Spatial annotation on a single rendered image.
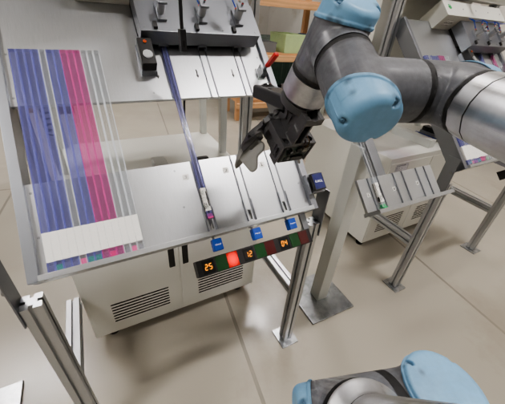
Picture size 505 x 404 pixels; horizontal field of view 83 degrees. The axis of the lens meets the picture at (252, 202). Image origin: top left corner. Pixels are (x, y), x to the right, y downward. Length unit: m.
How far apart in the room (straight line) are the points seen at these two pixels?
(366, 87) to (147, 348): 1.26
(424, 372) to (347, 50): 0.43
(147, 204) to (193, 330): 0.81
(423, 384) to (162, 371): 1.01
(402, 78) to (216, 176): 0.51
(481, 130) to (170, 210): 0.59
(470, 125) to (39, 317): 0.82
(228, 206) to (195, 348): 0.77
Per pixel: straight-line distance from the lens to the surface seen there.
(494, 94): 0.38
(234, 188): 0.76
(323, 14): 0.42
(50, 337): 0.85
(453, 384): 0.54
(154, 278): 1.21
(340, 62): 0.37
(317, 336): 1.44
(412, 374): 0.50
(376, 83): 0.34
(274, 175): 0.83
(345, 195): 1.16
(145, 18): 0.90
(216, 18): 0.97
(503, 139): 0.36
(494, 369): 1.73
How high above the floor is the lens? 1.18
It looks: 33 degrees down
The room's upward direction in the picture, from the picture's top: 5 degrees clockwise
